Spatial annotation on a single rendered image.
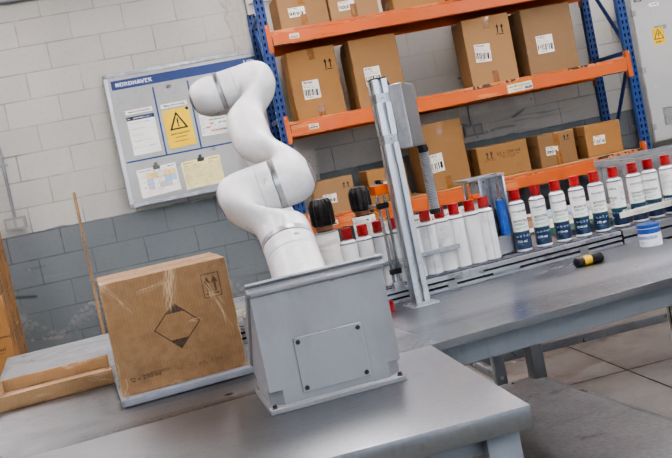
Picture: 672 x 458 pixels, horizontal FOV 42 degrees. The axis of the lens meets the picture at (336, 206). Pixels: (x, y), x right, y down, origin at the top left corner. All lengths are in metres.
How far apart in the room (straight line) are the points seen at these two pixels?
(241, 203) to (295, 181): 0.14
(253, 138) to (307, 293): 0.53
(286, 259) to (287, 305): 0.17
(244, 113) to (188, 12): 4.99
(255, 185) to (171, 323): 0.39
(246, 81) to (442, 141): 4.35
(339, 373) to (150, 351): 0.55
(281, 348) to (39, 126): 5.52
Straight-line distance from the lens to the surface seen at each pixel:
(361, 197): 3.29
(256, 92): 2.27
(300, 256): 1.88
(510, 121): 7.58
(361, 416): 1.64
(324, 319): 1.76
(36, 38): 7.21
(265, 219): 1.97
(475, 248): 2.81
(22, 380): 2.71
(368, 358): 1.80
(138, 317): 2.13
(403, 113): 2.56
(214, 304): 2.15
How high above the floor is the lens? 1.30
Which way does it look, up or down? 3 degrees down
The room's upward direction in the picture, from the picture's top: 12 degrees counter-clockwise
